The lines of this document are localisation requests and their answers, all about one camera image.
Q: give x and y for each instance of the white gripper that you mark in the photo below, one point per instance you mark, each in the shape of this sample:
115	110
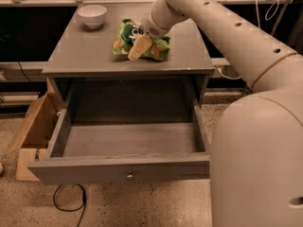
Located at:
152	27

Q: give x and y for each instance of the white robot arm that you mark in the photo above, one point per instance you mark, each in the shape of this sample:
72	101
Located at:
256	157

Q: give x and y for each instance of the green rice chip bag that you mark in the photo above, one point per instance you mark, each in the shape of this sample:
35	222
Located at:
131	41

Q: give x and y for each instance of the white ceramic bowl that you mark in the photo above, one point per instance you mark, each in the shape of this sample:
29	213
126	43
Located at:
92	16

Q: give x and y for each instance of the grey wall ledge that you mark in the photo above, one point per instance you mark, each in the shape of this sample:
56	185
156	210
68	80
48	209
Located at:
224	68

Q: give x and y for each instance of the grey open top drawer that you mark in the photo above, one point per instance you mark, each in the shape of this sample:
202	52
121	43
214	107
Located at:
152	128

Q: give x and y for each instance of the grey wooden cabinet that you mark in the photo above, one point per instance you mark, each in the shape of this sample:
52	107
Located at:
83	52

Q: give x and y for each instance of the light wooden box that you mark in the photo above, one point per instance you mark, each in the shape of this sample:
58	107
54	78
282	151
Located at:
31	139

